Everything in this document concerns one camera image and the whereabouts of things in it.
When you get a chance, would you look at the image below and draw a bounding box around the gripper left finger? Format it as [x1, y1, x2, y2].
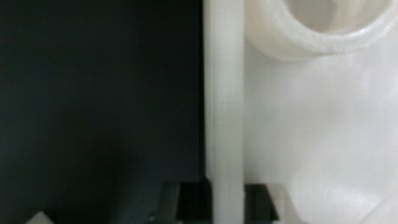
[147, 181, 211, 224]

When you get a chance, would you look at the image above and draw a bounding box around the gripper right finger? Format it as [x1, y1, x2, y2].
[245, 184, 280, 224]

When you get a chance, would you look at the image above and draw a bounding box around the white square table top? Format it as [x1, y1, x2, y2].
[204, 0, 398, 224]

